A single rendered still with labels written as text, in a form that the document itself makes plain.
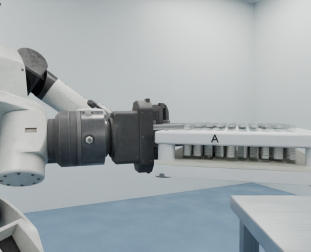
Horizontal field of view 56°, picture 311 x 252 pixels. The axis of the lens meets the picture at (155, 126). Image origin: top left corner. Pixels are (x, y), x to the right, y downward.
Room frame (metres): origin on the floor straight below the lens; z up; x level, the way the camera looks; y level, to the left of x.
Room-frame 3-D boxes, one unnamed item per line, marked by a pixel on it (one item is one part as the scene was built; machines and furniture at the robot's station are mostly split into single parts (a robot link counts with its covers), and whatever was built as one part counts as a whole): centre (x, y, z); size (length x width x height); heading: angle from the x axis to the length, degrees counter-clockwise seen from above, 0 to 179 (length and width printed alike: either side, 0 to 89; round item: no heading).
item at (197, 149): (0.47, -0.07, 1.02); 0.01 x 0.01 x 0.07
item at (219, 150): (0.46, -0.10, 1.02); 0.01 x 0.01 x 0.07
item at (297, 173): (0.53, -0.15, 0.99); 0.24 x 0.24 x 0.02; 74
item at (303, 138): (0.53, -0.15, 1.03); 0.25 x 0.24 x 0.02; 164
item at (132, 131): (0.48, 0.07, 1.03); 0.12 x 0.10 x 0.13; 106
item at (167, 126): (0.51, -0.02, 1.05); 0.06 x 0.03 x 0.02; 106
